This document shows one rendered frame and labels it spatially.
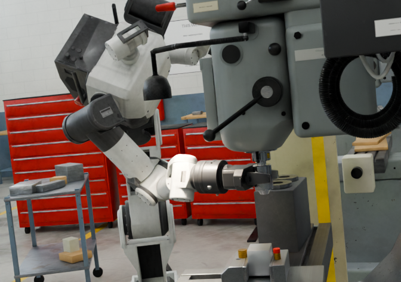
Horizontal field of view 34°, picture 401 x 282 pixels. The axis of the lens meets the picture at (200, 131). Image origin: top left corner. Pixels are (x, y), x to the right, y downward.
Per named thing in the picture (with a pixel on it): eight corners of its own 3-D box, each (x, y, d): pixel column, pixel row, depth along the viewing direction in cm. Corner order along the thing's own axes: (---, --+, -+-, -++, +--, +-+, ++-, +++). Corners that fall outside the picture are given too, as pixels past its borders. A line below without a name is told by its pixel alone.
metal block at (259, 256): (249, 276, 150) (246, 251, 150) (252, 267, 156) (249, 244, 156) (271, 275, 149) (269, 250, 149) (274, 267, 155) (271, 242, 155)
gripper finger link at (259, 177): (271, 184, 161) (248, 184, 164) (270, 172, 161) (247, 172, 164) (268, 185, 160) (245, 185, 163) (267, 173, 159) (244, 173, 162)
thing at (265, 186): (277, 188, 165) (275, 167, 164) (265, 192, 161) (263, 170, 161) (262, 187, 168) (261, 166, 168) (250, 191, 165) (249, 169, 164)
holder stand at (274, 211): (259, 252, 196) (252, 187, 194) (275, 233, 217) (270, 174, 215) (298, 252, 192) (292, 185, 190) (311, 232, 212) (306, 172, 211)
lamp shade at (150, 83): (139, 101, 168) (137, 76, 167) (166, 98, 170) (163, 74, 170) (149, 100, 161) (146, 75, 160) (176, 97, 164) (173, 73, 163)
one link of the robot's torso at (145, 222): (125, 237, 243) (111, 113, 243) (172, 231, 244) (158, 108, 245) (122, 243, 228) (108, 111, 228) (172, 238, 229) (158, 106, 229)
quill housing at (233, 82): (216, 157, 156) (202, 22, 153) (233, 145, 176) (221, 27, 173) (295, 151, 151) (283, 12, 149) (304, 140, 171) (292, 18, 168)
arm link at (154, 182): (174, 203, 184) (161, 210, 202) (197, 176, 187) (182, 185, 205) (146, 178, 183) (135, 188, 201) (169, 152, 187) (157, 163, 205)
